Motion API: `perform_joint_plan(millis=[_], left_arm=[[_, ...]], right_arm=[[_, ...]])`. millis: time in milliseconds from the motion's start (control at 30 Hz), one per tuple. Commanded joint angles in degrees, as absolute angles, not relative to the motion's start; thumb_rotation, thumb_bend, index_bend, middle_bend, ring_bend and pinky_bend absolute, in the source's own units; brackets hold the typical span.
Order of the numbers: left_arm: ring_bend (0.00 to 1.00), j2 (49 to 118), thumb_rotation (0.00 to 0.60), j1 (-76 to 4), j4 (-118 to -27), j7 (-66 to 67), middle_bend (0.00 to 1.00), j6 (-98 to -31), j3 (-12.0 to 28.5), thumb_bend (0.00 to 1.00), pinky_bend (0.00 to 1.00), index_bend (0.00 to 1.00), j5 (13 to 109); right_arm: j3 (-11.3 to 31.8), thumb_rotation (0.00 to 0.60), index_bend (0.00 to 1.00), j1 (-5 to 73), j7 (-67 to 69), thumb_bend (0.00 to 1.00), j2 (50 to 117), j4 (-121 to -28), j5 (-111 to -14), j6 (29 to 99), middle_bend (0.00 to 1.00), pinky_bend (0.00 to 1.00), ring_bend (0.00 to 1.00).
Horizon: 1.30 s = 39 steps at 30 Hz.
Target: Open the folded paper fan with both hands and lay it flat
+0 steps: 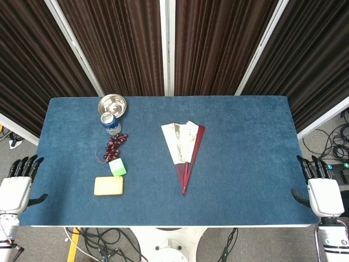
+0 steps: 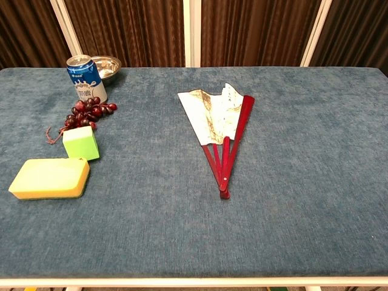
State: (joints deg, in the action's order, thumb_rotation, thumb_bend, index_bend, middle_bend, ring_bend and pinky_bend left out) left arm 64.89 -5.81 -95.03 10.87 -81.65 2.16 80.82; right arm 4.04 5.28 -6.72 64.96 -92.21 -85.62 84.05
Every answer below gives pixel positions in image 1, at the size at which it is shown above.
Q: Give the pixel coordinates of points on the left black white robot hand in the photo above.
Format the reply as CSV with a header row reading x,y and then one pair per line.
x,y
15,195

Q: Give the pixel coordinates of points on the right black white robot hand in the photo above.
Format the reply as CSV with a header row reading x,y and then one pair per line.
x,y
325,197

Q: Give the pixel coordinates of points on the red ribbed paper folding fan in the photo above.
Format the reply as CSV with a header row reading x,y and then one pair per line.
x,y
177,142

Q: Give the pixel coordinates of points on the white paper scrap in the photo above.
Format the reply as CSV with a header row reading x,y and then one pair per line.
x,y
15,143

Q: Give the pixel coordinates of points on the yellow sponge block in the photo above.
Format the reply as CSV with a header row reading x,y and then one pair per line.
x,y
108,186

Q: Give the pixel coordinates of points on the blue table cloth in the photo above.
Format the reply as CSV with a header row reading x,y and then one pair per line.
x,y
231,177

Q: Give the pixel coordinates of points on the green foam cube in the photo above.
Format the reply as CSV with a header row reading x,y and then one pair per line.
x,y
117,167

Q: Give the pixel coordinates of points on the dark red grape bunch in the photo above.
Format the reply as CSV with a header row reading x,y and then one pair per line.
x,y
113,147

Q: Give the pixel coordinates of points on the blue white drink can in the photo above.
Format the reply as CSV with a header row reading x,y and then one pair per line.
x,y
111,127

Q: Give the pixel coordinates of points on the brown curtain partition panel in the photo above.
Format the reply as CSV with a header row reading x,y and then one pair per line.
x,y
27,68
313,60
218,46
117,46

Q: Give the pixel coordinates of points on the small steel bowl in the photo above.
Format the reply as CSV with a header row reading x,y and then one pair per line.
x,y
113,105

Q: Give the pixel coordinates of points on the white table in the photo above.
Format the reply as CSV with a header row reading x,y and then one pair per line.
x,y
163,226

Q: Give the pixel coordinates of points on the black numbered switch box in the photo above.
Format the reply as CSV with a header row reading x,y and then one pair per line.
x,y
342,170

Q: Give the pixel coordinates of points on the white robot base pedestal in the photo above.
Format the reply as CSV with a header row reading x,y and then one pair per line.
x,y
169,245

